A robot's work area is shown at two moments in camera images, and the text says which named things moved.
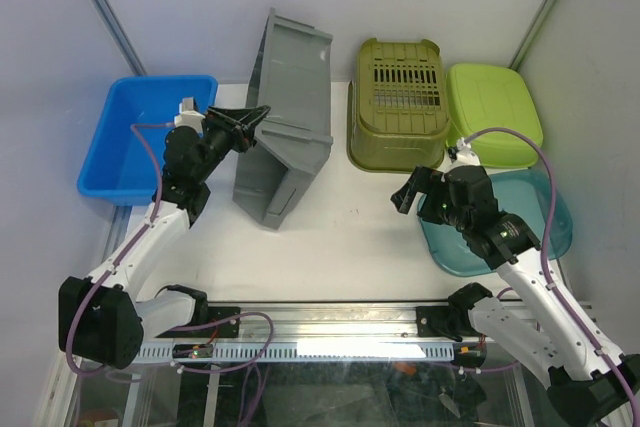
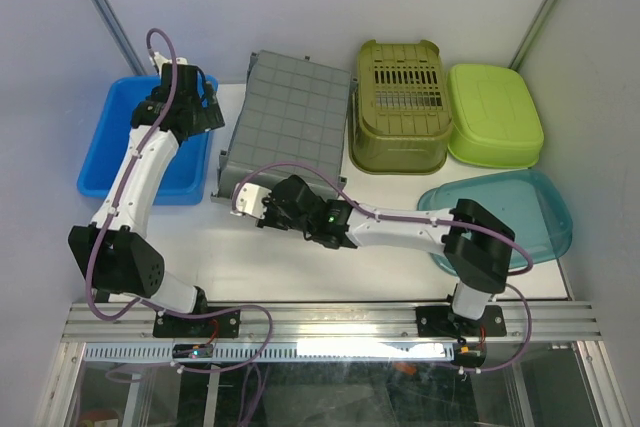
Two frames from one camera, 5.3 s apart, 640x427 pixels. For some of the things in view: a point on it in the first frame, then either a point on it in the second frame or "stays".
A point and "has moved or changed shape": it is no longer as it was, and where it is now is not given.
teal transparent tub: x=525 y=192 stays
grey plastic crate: x=291 y=73 has moved or changed shape
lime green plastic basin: x=485 y=96 stays
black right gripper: x=425 y=181 to x=267 y=220
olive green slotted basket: x=397 y=107 stays
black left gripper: x=240 y=124 to x=210 y=116
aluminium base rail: x=314 y=324 stays
